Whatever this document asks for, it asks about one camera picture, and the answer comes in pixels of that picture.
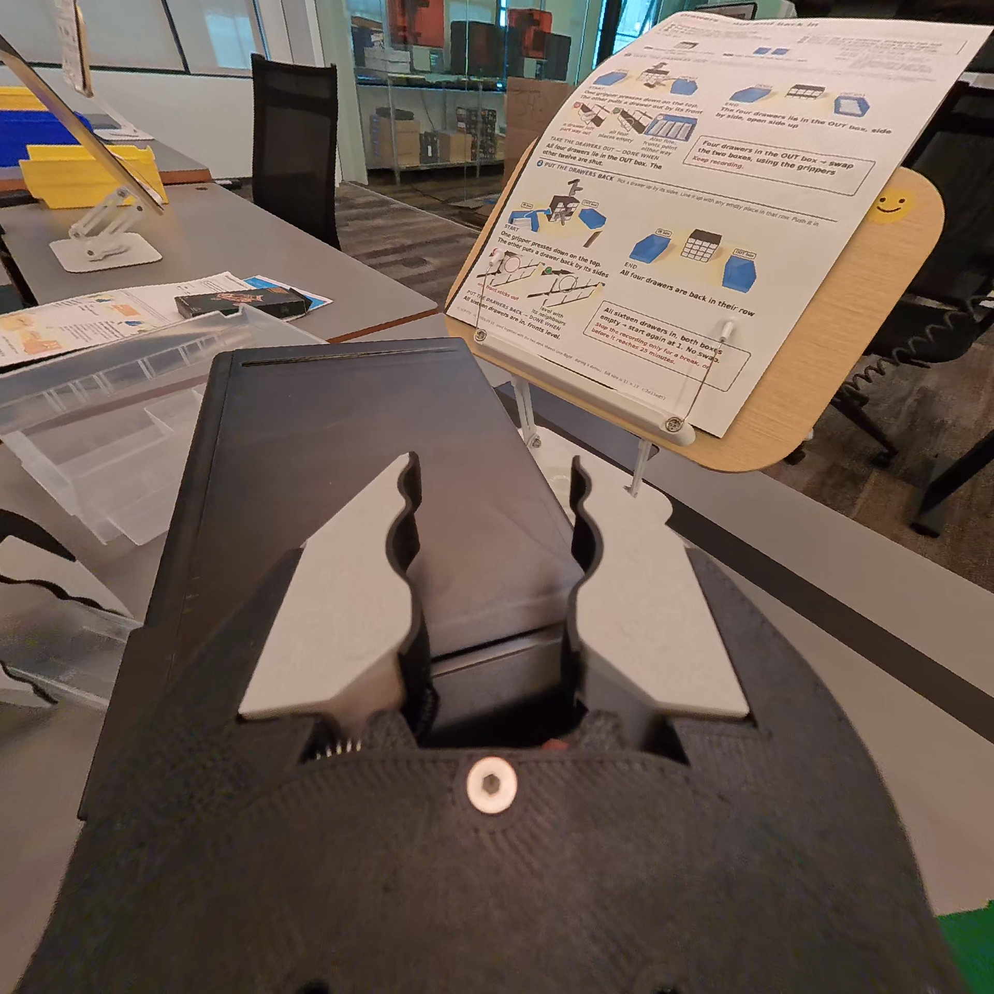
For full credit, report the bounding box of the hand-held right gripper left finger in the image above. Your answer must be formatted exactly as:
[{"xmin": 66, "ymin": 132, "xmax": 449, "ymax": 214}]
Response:
[{"xmin": 237, "ymin": 452, "xmax": 427, "ymax": 727}]

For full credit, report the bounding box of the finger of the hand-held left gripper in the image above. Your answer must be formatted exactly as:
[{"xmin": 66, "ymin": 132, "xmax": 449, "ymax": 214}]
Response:
[
  {"xmin": 0, "ymin": 659, "xmax": 62, "ymax": 709},
  {"xmin": 0, "ymin": 508, "xmax": 142, "ymax": 624}
]

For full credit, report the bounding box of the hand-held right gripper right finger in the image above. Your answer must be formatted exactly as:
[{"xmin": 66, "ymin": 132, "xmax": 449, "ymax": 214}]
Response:
[{"xmin": 567, "ymin": 457, "xmax": 750, "ymax": 735}]

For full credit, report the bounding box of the small clear plastic drawer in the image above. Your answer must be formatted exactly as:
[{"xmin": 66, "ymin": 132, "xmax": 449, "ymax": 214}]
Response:
[{"xmin": 0, "ymin": 598, "xmax": 137, "ymax": 709}]

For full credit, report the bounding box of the black drawer cabinet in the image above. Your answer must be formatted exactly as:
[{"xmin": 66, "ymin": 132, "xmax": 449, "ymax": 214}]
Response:
[{"xmin": 78, "ymin": 338, "xmax": 585, "ymax": 824}]

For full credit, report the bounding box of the green plastic bin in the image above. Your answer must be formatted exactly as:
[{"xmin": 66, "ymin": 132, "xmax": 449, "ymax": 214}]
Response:
[{"xmin": 935, "ymin": 910, "xmax": 994, "ymax": 994}]

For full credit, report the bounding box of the large clear plastic tray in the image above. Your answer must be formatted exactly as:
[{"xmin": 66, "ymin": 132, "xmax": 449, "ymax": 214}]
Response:
[{"xmin": 0, "ymin": 304, "xmax": 329, "ymax": 546}]

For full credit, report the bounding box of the printed paper sheet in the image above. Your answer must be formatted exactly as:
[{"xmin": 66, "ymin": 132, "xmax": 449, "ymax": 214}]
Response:
[{"xmin": 0, "ymin": 272, "xmax": 257, "ymax": 368}]

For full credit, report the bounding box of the blue edged paper sheet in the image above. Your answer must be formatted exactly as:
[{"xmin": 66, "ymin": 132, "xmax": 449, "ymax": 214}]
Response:
[{"xmin": 233, "ymin": 272, "xmax": 335, "ymax": 313}]

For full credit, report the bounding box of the white tablet stand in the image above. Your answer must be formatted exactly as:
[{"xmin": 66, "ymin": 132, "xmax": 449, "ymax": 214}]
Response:
[{"xmin": 49, "ymin": 186, "xmax": 164, "ymax": 274}]

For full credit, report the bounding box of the small black box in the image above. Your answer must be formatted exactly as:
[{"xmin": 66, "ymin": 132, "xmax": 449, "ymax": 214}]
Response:
[{"xmin": 174, "ymin": 285, "xmax": 309, "ymax": 321}]

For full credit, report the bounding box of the wooden document stand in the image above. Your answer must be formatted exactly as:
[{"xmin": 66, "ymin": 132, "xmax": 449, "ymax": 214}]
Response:
[{"xmin": 443, "ymin": 140, "xmax": 947, "ymax": 545}]

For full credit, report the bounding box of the blue plastic bin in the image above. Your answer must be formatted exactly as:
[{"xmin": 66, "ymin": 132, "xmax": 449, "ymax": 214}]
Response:
[{"xmin": 0, "ymin": 109, "xmax": 118, "ymax": 168}]

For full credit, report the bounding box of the printed instruction sheet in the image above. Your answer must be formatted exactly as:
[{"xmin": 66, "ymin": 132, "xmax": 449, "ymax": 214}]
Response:
[{"xmin": 445, "ymin": 9, "xmax": 989, "ymax": 437}]

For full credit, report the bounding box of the black office chair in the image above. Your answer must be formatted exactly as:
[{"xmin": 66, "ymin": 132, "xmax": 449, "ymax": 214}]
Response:
[
  {"xmin": 250, "ymin": 53, "xmax": 341, "ymax": 251},
  {"xmin": 808, "ymin": 78, "xmax": 994, "ymax": 537}
]

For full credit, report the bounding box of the tilted flat tablet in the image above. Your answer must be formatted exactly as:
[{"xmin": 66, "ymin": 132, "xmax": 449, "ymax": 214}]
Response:
[{"xmin": 0, "ymin": 35, "xmax": 168, "ymax": 214}]

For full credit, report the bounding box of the metal storage shelf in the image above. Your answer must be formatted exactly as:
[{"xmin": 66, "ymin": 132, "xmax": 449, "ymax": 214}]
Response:
[{"xmin": 353, "ymin": 0, "xmax": 514, "ymax": 187}]

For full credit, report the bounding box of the yellow smiley sticker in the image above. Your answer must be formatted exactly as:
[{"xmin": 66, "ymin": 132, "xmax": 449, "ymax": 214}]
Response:
[{"xmin": 864, "ymin": 188, "xmax": 917, "ymax": 226}]

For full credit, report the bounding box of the brown cardboard box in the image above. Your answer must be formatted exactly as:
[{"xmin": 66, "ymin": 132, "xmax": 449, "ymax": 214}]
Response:
[{"xmin": 505, "ymin": 76, "xmax": 573, "ymax": 160}]

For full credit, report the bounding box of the black coiled cable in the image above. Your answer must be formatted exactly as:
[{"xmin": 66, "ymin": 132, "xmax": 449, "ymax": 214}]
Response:
[{"xmin": 835, "ymin": 306, "xmax": 968, "ymax": 405}]

